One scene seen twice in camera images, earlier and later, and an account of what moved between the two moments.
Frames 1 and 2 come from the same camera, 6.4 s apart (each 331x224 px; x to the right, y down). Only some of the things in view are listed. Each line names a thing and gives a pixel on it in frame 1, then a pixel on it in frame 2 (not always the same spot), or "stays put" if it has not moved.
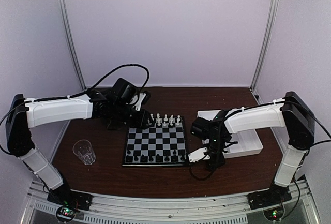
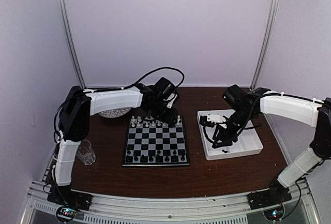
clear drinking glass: [83, 149] stays put
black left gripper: [141, 121] -> [169, 119]
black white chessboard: [161, 144] stays put
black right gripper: [217, 163] -> [225, 135]
